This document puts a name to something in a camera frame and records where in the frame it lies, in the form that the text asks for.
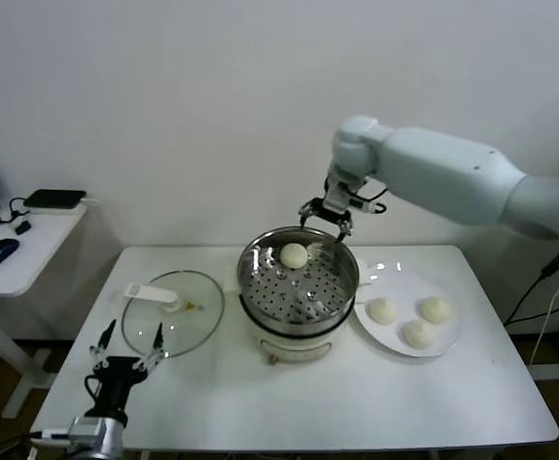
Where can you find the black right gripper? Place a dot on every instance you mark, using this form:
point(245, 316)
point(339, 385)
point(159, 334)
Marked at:
point(332, 211)

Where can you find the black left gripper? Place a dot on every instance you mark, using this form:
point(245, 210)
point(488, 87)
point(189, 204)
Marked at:
point(118, 381)

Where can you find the white steamed baozi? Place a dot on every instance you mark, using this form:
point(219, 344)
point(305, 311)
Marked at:
point(435, 309)
point(418, 334)
point(383, 311)
point(292, 255)

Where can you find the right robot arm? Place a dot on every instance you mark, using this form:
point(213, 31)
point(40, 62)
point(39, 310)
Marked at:
point(451, 172)

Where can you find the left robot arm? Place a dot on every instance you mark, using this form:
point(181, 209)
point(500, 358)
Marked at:
point(97, 436)

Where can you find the steel steamer basket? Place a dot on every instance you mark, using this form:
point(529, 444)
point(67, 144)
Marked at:
point(303, 297)

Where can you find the glass pot lid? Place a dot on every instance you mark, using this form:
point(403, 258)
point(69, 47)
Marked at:
point(164, 297)

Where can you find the white electric cooker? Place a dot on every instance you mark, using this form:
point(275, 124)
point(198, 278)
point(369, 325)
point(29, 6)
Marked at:
point(293, 347)

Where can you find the white side desk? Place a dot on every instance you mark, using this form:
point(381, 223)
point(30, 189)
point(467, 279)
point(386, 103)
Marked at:
point(30, 259)

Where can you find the small black adapter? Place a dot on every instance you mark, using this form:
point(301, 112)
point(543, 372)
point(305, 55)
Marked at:
point(22, 228)

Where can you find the black flat box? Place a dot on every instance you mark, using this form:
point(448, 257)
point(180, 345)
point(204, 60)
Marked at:
point(53, 199)

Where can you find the white plate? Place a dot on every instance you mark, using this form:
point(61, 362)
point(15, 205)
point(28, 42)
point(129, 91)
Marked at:
point(444, 338)

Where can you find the white desk with foot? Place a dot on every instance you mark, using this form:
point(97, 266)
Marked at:
point(554, 371)

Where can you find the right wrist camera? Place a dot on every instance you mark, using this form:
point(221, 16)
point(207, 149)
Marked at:
point(363, 206)

